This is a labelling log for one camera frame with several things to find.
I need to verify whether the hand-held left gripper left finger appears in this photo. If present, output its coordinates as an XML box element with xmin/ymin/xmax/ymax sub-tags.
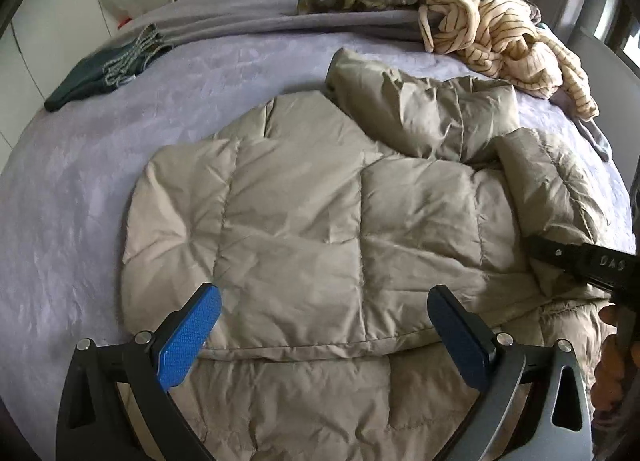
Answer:
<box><xmin>55</xmin><ymin>282</ymin><xmax>222</xmax><ymax>461</ymax></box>

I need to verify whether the lavender bed sheet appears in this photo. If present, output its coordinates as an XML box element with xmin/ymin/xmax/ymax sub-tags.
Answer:
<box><xmin>0</xmin><ymin>31</ymin><xmax>628</xmax><ymax>412</ymax></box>

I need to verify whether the beige puffer jacket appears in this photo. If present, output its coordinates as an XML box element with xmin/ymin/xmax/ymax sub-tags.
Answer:
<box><xmin>121</xmin><ymin>47</ymin><xmax>626</xmax><ymax>461</ymax></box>

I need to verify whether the dark green folded garment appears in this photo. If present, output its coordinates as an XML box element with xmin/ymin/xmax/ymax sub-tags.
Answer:
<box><xmin>44</xmin><ymin>44</ymin><xmax>173</xmax><ymax>113</ymax></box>

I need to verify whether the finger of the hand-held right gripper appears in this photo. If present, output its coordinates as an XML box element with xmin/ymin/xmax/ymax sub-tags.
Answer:
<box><xmin>526</xmin><ymin>235</ymin><xmax>585</xmax><ymax>278</ymax></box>

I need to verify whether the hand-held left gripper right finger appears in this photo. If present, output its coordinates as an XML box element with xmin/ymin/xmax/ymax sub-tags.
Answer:
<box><xmin>427</xmin><ymin>284</ymin><xmax>596</xmax><ymax>461</ymax></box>

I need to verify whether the window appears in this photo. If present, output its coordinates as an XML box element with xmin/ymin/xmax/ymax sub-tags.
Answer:
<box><xmin>590</xmin><ymin>0</ymin><xmax>640</xmax><ymax>67</ymax></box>

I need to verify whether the grey knitted cloth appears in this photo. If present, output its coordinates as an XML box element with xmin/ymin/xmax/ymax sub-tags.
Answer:
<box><xmin>102</xmin><ymin>25</ymin><xmax>173</xmax><ymax>88</ymax></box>

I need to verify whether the small grey garment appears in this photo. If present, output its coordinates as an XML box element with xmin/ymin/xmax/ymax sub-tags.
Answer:
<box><xmin>550</xmin><ymin>91</ymin><xmax>613</xmax><ymax>163</ymax></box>

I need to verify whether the cream striped garment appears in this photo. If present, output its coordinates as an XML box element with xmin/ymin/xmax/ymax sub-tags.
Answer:
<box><xmin>418</xmin><ymin>0</ymin><xmax>600</xmax><ymax>121</ymax></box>

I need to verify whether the person's right hand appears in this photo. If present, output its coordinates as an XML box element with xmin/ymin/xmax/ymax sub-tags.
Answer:
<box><xmin>595</xmin><ymin>305</ymin><xmax>633</xmax><ymax>424</ymax></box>

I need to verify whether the grey purple folded blanket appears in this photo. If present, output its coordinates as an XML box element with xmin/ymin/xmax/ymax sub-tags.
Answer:
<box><xmin>119</xmin><ymin>0</ymin><xmax>431</xmax><ymax>44</ymax></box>

